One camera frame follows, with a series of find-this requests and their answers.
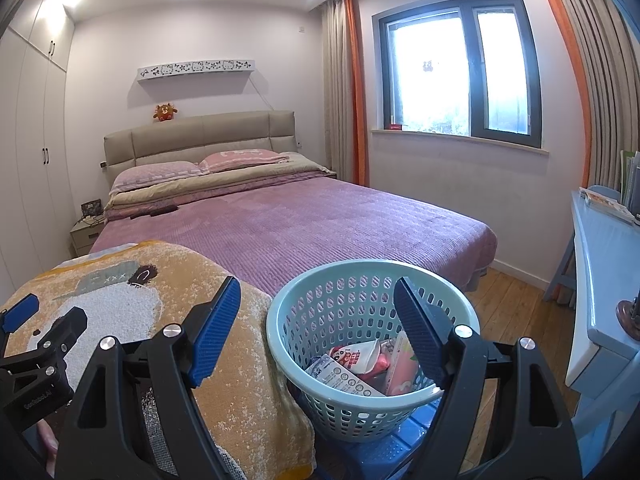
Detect flat colourful book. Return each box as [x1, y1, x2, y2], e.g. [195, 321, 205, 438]
[578, 186, 636, 225]

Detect folded beige quilt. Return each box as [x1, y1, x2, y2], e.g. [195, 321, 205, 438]
[102, 152, 331, 221]

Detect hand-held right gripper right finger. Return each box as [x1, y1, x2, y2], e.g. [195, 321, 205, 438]
[392, 276, 584, 480]

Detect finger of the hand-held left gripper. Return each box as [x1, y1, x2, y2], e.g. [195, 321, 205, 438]
[0, 306, 89, 386]
[0, 293, 41, 334]

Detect bed with purple cover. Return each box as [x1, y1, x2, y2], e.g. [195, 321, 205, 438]
[90, 152, 499, 297]

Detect dark cloth item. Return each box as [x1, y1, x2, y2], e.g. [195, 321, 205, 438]
[131, 202, 179, 220]

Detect silver and navy milk carton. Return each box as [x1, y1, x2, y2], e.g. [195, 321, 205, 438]
[305, 353, 389, 399]

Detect purple patterned pillow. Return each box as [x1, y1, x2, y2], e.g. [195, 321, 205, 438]
[109, 161, 204, 196]

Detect beige and orange curtain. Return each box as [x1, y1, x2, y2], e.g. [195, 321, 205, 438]
[320, 0, 371, 187]
[531, 0, 632, 202]

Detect beige padded headboard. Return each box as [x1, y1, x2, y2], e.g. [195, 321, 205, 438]
[103, 110, 297, 186]

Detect dark framed window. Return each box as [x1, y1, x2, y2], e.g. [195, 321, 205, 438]
[377, 0, 544, 149]

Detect window sill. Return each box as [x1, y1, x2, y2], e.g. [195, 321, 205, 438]
[370, 129, 550, 156]

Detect light blue desk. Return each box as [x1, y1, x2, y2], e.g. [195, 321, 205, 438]
[542, 187, 640, 442]

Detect person's left hand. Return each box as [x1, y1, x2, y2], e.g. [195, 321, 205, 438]
[36, 417, 60, 479]

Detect green plastic basket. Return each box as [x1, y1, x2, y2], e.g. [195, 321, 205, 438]
[266, 258, 481, 444]

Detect upright green books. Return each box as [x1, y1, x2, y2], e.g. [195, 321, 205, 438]
[620, 150, 640, 212]

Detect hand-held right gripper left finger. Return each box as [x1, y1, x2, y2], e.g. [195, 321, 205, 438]
[55, 275, 243, 480]

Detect white wall shelf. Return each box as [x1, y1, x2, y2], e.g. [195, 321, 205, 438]
[136, 57, 259, 84]

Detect small pink packet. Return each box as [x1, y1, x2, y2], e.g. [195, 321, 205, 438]
[357, 352, 392, 382]

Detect white wardrobe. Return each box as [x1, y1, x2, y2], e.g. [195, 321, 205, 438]
[0, 0, 77, 302]

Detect yellow printed blanket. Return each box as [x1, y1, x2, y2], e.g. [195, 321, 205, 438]
[0, 240, 317, 480]

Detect brown round object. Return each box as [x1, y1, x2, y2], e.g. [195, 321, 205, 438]
[616, 297, 640, 334]

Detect pink pillow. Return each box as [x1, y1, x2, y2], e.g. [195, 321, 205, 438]
[199, 148, 291, 175]

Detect blue plastic stool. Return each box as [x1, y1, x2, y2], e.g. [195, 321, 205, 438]
[280, 400, 437, 480]

